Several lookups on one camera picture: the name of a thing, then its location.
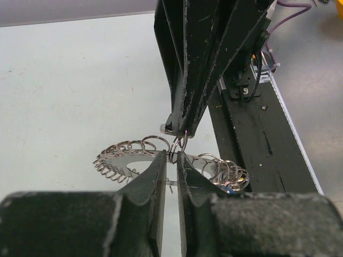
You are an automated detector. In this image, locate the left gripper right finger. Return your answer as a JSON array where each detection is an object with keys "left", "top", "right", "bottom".
[{"left": 177, "top": 152, "right": 342, "bottom": 256}]

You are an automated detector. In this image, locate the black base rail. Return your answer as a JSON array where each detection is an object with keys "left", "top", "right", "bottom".
[{"left": 207, "top": 64, "right": 319, "bottom": 195}]

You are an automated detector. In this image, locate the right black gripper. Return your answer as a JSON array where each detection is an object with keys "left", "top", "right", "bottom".
[{"left": 154, "top": 1, "right": 276, "bottom": 134}]

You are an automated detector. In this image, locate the metal disc keyring organiser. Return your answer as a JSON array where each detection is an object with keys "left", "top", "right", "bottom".
[{"left": 93, "top": 134, "right": 250, "bottom": 192}]

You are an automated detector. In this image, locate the white slotted cable duct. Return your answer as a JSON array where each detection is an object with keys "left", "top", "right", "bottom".
[{"left": 257, "top": 52, "right": 324, "bottom": 195}]

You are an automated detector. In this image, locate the blue tag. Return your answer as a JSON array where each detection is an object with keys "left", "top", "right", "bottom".
[{"left": 225, "top": 187, "right": 235, "bottom": 194}]

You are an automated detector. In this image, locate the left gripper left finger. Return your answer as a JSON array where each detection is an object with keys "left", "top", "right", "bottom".
[{"left": 1, "top": 151, "right": 167, "bottom": 256}]

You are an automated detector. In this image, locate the black tag key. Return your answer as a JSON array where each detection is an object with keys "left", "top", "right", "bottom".
[{"left": 160, "top": 124, "right": 194, "bottom": 138}]

